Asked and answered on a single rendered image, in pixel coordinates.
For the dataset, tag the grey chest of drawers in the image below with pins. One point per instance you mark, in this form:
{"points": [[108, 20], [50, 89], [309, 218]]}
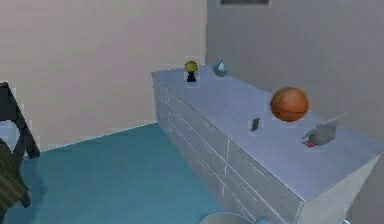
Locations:
{"points": [[233, 140]]}

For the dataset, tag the yellow globe on black stand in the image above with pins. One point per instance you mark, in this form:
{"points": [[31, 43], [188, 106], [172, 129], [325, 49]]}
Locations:
{"points": [[191, 69]]}

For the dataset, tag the small black phone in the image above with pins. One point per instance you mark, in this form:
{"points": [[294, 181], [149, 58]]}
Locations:
{"points": [[255, 124]]}

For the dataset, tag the orange basketball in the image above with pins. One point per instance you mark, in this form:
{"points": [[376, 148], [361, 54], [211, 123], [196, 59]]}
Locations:
{"points": [[289, 104]]}

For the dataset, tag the grey open laptop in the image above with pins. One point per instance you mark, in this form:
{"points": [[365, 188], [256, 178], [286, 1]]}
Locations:
{"points": [[321, 134]]}

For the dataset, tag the black chair with striped cloth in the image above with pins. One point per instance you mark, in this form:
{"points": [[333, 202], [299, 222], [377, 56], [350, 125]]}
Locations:
{"points": [[13, 146]]}

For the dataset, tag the framed picture on wall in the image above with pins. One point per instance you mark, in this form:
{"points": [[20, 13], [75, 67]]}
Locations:
{"points": [[245, 1]]}

